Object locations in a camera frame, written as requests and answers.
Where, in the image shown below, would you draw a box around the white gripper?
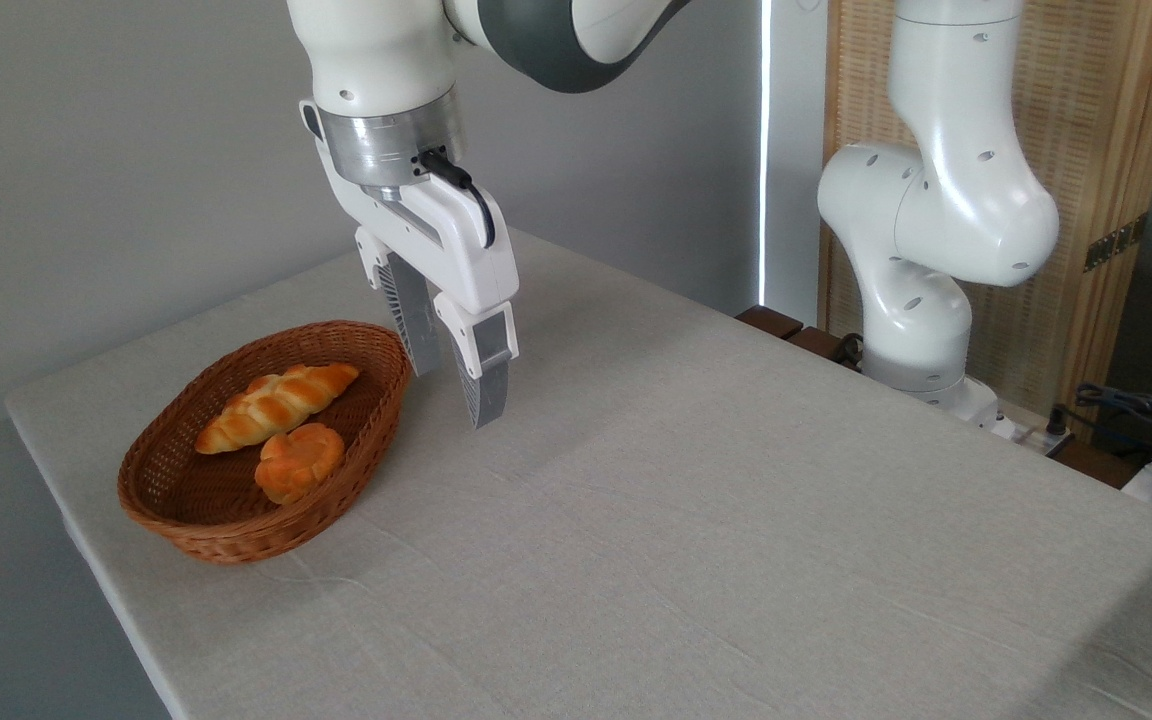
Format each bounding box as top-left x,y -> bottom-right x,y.
299,98 -> 521,429

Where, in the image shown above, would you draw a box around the round orange bread bun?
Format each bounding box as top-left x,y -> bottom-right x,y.
254,422 -> 347,506

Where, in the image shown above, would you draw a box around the long braided bread loaf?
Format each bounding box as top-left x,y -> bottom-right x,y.
195,363 -> 361,456

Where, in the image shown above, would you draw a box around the beige linen tablecloth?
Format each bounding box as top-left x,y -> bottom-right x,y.
4,228 -> 1152,720

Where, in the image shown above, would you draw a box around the brown woven wicker basket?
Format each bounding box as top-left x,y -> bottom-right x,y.
117,320 -> 413,566

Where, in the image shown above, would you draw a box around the dark brown wooden block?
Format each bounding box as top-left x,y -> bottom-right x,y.
735,305 -> 869,373

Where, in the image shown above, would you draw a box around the dark metal screen hinge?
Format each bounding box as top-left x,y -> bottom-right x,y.
1083,211 -> 1150,273

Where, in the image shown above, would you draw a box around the bamboo folding screen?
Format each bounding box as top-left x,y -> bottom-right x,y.
820,0 -> 1152,443

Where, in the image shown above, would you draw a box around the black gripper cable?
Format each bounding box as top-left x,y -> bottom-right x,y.
416,147 -> 498,250

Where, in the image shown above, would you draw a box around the black tangled cables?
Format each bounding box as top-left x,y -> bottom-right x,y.
1048,382 -> 1152,473

